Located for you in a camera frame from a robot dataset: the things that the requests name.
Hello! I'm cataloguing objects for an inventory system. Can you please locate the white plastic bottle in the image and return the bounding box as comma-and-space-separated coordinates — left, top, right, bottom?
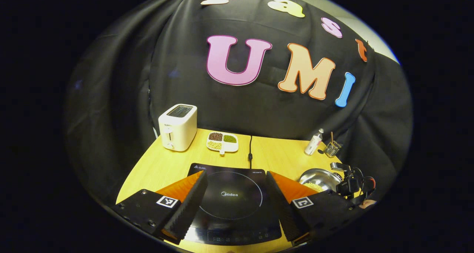
304, 129, 324, 156

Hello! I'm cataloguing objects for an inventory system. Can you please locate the steel pot with soybeans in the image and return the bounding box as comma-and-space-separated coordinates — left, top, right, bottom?
298, 168, 343, 193

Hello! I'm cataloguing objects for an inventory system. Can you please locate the black induction cooktop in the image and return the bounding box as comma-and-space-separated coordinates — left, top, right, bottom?
183, 163, 283, 246

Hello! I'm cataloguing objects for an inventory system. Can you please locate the white divided dish of beans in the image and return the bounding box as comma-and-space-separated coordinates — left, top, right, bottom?
206, 132, 239, 156

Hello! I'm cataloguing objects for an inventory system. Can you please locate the white toaster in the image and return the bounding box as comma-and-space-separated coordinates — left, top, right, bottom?
158, 104, 198, 152

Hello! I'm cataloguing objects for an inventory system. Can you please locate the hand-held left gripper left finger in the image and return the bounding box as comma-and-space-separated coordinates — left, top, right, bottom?
113, 170, 208, 245

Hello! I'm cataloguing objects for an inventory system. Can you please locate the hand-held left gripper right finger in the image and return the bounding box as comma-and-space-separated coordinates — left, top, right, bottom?
266, 170, 356, 246

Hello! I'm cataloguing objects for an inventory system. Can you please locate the glass cup with stick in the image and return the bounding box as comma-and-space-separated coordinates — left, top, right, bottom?
323, 132, 342, 158

